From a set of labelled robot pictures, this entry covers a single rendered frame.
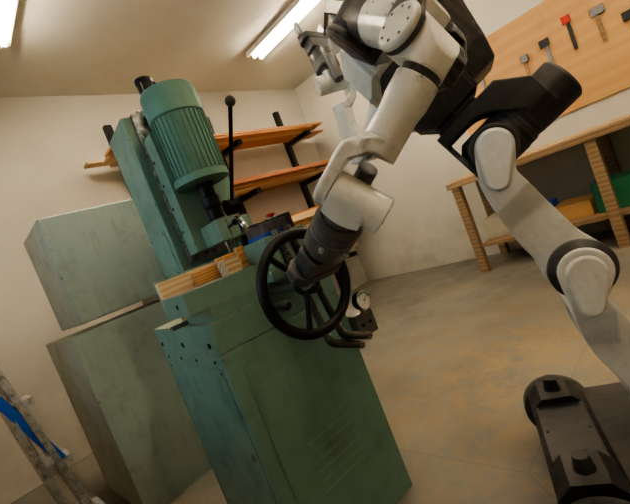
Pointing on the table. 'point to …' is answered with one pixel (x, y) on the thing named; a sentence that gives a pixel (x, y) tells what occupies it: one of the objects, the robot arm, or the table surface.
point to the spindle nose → (210, 200)
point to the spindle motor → (183, 134)
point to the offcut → (229, 265)
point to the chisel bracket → (214, 232)
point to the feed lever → (231, 164)
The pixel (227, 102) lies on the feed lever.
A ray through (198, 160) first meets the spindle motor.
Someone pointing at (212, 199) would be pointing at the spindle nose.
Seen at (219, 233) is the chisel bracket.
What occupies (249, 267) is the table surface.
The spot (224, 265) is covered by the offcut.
